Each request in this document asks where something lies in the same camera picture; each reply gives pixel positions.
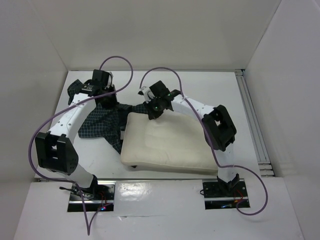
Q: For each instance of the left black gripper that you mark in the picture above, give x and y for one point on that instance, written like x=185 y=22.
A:
x=111 y=104

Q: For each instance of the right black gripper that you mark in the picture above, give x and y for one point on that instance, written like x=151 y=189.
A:
x=155 y=113

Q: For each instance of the dark blue checkered pillowcase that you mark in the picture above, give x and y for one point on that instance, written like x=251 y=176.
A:
x=109 y=123

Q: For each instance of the cream white pillow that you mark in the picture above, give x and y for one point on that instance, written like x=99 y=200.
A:
x=173 y=142

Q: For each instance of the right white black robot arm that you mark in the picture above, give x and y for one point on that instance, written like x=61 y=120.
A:
x=218 y=127

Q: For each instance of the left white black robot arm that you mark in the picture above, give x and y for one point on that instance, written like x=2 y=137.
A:
x=55 y=150

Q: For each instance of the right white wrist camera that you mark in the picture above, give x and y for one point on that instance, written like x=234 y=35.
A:
x=146 y=93

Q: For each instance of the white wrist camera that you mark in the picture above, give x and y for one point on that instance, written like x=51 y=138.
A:
x=146 y=93
x=109 y=80

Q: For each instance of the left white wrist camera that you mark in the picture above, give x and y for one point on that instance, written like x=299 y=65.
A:
x=109 y=80

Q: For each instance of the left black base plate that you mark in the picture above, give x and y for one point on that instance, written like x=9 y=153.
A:
x=103 y=198

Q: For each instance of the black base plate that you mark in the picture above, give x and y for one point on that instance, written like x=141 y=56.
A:
x=215 y=198
x=103 y=198

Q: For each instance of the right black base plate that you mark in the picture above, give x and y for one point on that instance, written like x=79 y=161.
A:
x=215 y=198

